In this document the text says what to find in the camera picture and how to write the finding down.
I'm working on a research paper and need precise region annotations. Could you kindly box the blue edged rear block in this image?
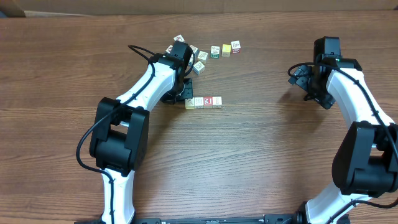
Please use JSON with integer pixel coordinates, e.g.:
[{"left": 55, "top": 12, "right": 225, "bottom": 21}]
[{"left": 190, "top": 45, "right": 199, "bottom": 56}]

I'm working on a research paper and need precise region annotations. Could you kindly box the red e block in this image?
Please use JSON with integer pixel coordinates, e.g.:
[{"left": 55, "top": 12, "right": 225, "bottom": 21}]
[
  {"left": 212, "top": 96, "right": 223, "bottom": 108},
  {"left": 203, "top": 96, "right": 213, "bottom": 109}
]

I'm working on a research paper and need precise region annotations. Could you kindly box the red number 3 block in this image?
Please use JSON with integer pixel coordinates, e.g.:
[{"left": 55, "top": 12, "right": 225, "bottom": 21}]
[{"left": 231, "top": 40, "right": 241, "bottom": 54}]

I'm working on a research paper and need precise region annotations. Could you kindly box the yellow top picture block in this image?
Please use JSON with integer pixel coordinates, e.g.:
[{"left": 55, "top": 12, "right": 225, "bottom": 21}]
[{"left": 194, "top": 97, "right": 204, "bottom": 109}]

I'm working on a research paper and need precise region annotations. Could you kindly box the blue edged centre block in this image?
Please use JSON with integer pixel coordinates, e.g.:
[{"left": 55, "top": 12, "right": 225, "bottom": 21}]
[{"left": 188, "top": 54, "right": 195, "bottom": 66}]

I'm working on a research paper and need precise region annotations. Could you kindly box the yellow top hand block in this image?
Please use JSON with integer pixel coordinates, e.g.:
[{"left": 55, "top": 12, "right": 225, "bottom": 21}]
[{"left": 221, "top": 44, "right": 231, "bottom": 57}]

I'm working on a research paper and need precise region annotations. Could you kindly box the green B letter block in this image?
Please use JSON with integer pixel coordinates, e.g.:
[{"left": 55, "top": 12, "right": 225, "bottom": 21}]
[{"left": 210, "top": 45, "right": 220, "bottom": 58}]

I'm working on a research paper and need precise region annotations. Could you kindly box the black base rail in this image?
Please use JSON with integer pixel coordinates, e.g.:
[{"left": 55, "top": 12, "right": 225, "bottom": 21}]
[{"left": 74, "top": 213, "right": 351, "bottom": 224}]

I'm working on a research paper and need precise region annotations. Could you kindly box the far rear cluster block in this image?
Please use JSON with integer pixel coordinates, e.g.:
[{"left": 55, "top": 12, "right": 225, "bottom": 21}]
[{"left": 174, "top": 34, "right": 185, "bottom": 42}]

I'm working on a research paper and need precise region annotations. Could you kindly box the plain wooden picture block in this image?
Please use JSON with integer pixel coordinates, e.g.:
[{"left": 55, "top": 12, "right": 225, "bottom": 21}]
[{"left": 185, "top": 98, "right": 195, "bottom": 110}]

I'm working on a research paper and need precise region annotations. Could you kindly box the brown cardboard backdrop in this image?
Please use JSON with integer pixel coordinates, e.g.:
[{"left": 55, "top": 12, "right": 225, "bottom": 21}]
[{"left": 1, "top": 0, "right": 397, "bottom": 17}]

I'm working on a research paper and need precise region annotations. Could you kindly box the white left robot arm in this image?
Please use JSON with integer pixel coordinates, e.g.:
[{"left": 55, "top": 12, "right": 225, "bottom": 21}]
[{"left": 89, "top": 41, "right": 194, "bottom": 223}]

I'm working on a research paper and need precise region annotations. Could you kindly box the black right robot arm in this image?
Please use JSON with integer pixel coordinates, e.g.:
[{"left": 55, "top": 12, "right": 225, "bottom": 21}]
[{"left": 287, "top": 36, "right": 397, "bottom": 223}]

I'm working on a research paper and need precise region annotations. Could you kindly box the red E block front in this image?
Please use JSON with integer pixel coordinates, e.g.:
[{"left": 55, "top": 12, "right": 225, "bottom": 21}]
[{"left": 203, "top": 96, "right": 213, "bottom": 109}]

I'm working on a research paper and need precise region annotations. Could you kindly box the far left cluster block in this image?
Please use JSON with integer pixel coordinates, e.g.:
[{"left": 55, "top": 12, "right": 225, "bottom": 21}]
[{"left": 165, "top": 45, "right": 173, "bottom": 53}]

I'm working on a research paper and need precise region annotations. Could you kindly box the blue edged block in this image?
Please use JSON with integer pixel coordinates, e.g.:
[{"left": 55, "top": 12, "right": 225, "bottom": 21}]
[
  {"left": 188, "top": 54, "right": 195, "bottom": 66},
  {"left": 190, "top": 45, "right": 199, "bottom": 56}
]

